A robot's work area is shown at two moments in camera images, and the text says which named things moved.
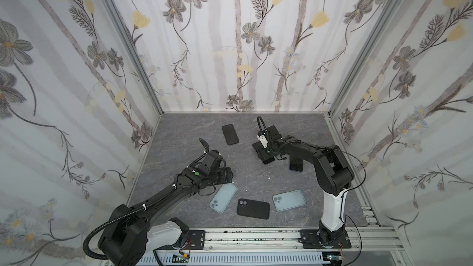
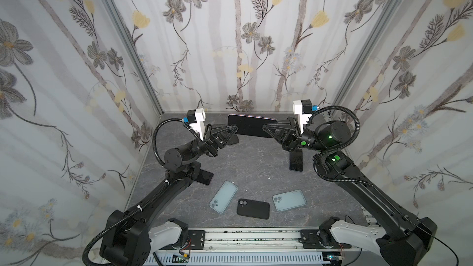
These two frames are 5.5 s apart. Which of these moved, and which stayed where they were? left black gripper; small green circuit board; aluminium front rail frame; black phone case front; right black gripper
Moved: left black gripper; right black gripper
Stayed: black phone case front; small green circuit board; aluminium front rail frame
